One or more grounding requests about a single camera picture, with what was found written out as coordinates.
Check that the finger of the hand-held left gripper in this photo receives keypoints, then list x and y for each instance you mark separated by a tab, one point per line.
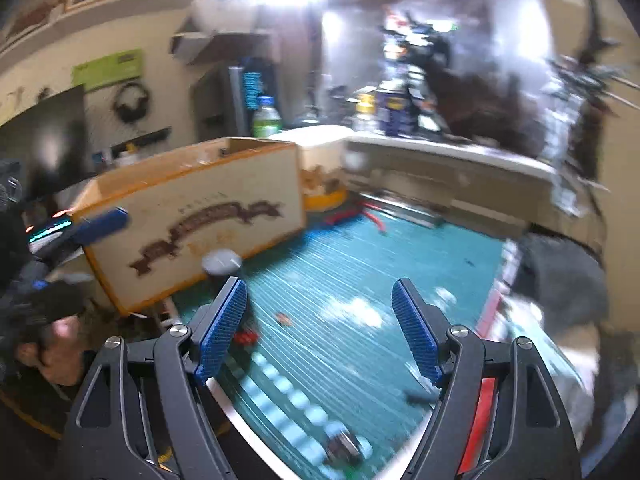
102	225

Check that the black box with teal print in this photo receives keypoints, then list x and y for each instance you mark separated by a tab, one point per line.
252	85

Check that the wooden wall shelf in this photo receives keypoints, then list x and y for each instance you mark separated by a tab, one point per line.
225	42

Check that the green wall poster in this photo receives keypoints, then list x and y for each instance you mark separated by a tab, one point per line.
107	70

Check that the stormy photo backdrop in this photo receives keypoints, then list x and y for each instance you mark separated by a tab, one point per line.
515	35

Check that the dark monitor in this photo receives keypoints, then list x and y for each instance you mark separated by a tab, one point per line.
45	135

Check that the black spray can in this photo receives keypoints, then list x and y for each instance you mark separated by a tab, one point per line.
221	262

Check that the small metal part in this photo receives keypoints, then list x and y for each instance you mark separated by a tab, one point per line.
345	447

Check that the yellow capped clear bottle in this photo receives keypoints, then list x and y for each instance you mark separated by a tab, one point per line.
363	112

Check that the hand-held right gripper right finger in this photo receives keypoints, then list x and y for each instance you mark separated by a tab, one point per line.
415	340

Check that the black headphones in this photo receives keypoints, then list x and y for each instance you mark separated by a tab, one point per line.
131	105

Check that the white blue robot model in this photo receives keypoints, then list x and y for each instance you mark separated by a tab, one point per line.
425	60

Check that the metal tin case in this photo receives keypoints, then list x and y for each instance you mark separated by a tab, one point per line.
415	212

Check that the person's left hand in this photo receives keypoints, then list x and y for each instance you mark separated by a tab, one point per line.
57	345

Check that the white round container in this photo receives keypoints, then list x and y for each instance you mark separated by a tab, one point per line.
320	160

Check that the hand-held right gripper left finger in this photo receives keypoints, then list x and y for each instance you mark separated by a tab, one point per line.
225	330

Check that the white desk riser shelf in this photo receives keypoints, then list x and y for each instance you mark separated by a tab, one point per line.
450	160

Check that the small red part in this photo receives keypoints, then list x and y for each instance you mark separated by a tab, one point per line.
247	337

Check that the white winged robot model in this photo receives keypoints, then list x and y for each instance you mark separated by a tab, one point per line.
590	85

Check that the white plastic scraps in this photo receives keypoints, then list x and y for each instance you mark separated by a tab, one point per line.
360	310

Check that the brown crumb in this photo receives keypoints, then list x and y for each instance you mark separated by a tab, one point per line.
284	319

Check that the brown cardboard box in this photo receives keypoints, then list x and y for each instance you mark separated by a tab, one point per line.
200	210

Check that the green drink bottle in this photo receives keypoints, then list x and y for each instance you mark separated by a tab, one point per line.
266	117

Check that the green cutting mat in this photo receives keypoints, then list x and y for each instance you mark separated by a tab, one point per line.
325	360

